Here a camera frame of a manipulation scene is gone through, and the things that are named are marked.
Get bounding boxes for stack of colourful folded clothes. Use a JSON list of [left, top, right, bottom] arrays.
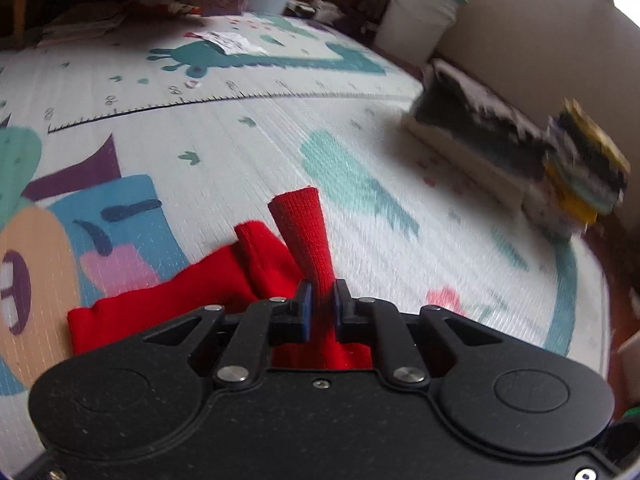
[[522, 97, 632, 239]]

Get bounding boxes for red knitted sweater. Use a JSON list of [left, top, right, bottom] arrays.
[[67, 187, 374, 371]]

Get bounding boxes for cartoon printed play mat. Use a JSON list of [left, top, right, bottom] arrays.
[[0, 12, 613, 403]]

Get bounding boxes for white printed paper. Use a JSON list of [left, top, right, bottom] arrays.
[[204, 30, 272, 57]]

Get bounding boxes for wooden chair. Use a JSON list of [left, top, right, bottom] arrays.
[[0, 0, 32, 47]]

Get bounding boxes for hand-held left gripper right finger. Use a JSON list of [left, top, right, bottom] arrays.
[[332, 278, 503, 390]]

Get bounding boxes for white crumpled cloth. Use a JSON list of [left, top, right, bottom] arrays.
[[287, 0, 342, 22]]

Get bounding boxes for white bucket with teal rim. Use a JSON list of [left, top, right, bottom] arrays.
[[375, 0, 469, 67]]

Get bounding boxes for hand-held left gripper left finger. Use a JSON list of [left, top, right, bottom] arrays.
[[142, 280, 315, 391]]

